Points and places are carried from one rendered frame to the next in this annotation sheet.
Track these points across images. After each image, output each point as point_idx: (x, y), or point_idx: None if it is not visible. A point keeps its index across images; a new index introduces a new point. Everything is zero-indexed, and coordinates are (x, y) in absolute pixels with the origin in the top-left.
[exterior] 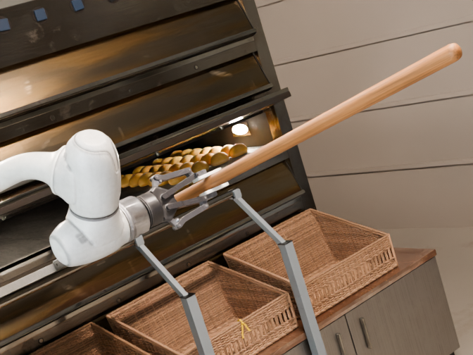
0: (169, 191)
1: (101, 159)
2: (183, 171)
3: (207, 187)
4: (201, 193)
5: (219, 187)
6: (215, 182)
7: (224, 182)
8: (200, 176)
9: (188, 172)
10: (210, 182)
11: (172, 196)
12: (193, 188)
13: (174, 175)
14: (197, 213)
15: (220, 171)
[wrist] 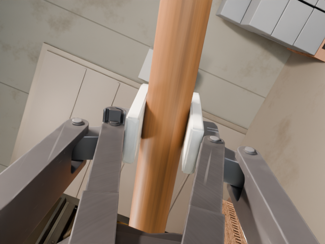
0: (81, 227)
1: None
2: (61, 135)
3: (173, 140)
4: (171, 186)
5: (197, 104)
6: (184, 80)
7: (200, 58)
8: (130, 112)
9: (87, 133)
10: (169, 107)
11: (125, 238)
12: (142, 203)
13: (36, 165)
14: (280, 189)
15: (164, 17)
